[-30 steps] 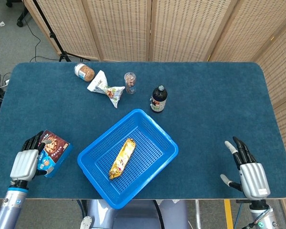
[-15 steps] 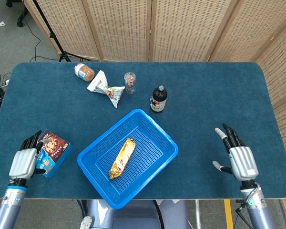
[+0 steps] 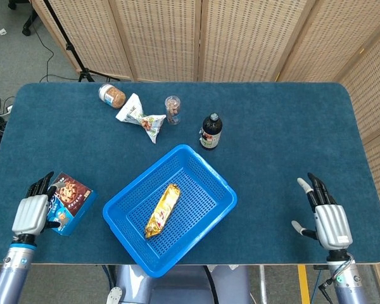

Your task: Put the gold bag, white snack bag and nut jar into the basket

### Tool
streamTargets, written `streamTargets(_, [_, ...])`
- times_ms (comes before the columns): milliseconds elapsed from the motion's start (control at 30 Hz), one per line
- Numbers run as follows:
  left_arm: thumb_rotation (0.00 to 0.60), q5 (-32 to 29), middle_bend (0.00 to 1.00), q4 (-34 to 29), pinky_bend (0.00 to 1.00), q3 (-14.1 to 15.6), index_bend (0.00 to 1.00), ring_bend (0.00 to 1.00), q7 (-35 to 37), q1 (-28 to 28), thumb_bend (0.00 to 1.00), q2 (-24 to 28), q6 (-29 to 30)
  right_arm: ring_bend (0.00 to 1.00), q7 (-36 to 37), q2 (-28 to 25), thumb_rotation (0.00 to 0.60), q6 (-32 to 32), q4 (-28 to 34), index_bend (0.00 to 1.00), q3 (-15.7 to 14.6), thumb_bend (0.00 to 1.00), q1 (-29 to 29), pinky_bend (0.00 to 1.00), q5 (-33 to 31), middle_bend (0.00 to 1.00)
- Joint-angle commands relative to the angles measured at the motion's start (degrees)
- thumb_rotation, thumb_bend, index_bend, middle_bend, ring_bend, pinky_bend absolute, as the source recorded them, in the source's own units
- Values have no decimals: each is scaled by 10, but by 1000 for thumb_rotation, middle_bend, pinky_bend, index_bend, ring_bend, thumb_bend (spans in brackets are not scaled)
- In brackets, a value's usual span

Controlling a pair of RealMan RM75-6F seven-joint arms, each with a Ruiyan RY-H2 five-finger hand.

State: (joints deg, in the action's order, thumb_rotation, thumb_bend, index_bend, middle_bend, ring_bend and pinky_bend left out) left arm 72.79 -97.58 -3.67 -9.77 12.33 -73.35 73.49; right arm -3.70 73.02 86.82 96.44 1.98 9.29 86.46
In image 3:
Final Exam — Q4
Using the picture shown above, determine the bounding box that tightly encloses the blue chocolate cookie box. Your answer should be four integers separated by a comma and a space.
47, 172, 98, 237

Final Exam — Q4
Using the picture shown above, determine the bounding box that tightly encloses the clear plastic cup of nuts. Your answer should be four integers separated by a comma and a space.
164, 96, 182, 125

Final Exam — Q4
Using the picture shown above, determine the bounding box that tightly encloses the white-lidded jar of nuts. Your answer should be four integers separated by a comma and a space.
98, 83, 127, 110

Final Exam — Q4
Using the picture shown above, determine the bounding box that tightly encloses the thin black floor cable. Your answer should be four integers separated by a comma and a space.
31, 22, 83, 84

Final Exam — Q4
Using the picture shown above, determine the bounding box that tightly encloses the black office chair base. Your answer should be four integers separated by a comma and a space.
8, 0, 39, 36

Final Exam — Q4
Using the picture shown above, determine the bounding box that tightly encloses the black tripod stand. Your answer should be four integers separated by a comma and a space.
42, 0, 121, 83

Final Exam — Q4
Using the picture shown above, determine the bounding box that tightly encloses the blue plastic mesh basket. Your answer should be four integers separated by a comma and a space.
102, 144, 238, 279

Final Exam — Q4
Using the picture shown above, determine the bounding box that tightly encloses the woven folding screen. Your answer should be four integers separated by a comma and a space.
31, 0, 380, 304

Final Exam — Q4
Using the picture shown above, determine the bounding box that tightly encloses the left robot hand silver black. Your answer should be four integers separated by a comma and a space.
11, 171, 61, 244

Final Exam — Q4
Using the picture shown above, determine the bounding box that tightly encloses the grey-blue robot torso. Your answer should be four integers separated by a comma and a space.
106, 264, 251, 304

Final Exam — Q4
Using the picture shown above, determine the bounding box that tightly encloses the gold snack bar packet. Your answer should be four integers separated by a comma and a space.
144, 183, 181, 240

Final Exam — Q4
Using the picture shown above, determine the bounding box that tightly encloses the metal table leg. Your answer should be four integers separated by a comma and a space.
258, 265, 269, 304

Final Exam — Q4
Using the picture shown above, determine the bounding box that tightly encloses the thick black torso hose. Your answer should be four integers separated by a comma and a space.
203, 265, 219, 304

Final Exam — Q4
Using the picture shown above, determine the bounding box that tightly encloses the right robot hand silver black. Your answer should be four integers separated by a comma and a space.
291, 172, 353, 251

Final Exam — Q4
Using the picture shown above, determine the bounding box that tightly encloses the dark tea bottle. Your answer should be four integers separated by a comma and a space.
198, 113, 223, 151

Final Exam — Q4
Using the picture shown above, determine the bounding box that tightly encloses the white green snack bag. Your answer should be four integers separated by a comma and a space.
115, 92, 167, 145

